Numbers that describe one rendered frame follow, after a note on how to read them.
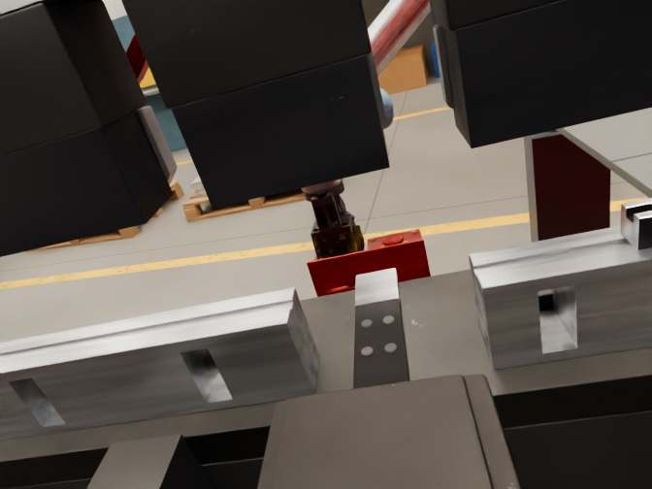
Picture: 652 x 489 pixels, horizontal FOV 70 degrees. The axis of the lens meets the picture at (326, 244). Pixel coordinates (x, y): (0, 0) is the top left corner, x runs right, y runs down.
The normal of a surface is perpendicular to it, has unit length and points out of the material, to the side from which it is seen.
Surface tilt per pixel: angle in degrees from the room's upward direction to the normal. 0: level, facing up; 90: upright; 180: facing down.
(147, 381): 90
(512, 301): 90
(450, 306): 0
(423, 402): 0
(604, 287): 90
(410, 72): 90
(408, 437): 0
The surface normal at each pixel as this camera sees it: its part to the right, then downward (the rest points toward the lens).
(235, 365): -0.07, 0.48
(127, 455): -0.26, -0.86
